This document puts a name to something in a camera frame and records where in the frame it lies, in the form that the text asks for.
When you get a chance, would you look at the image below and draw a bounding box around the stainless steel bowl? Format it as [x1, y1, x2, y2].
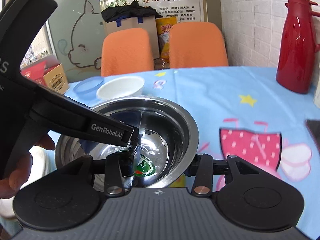
[54, 96, 200, 189]

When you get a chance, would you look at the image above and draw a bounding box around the orange chair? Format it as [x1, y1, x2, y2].
[169, 22, 229, 69]
[101, 28, 154, 77]

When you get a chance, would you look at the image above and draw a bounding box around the brown paper bag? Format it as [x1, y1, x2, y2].
[104, 16, 160, 59]

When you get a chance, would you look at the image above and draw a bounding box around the left orange chair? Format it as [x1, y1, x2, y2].
[101, 28, 154, 77]

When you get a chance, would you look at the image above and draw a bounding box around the blue translucent plastic bowl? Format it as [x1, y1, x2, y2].
[73, 76, 104, 100]

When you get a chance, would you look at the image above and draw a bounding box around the blue cartoon pig tablecloth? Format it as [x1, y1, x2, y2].
[0, 65, 320, 238]

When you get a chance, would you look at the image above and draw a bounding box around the white ceramic bowl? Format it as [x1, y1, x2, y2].
[96, 76, 145, 101]

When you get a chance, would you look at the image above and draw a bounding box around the red thermos jug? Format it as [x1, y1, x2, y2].
[276, 0, 319, 94]

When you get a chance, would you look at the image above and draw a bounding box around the person's left hand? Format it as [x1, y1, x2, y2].
[0, 134, 55, 199]

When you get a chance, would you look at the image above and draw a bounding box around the black smartphone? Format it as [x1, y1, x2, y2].
[306, 119, 320, 147]

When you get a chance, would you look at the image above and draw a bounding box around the red cracker cardboard box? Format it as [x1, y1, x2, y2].
[21, 61, 69, 94]

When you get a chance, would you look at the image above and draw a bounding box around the black cloth on bag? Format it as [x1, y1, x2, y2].
[101, 3, 162, 23]

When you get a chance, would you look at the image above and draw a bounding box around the Chinese text wall poster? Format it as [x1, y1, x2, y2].
[100, 0, 208, 22]

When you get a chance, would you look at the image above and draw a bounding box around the right orange chair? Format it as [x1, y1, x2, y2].
[169, 22, 229, 69]

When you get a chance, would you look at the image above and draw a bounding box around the yellow snack bag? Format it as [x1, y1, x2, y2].
[156, 17, 177, 62]

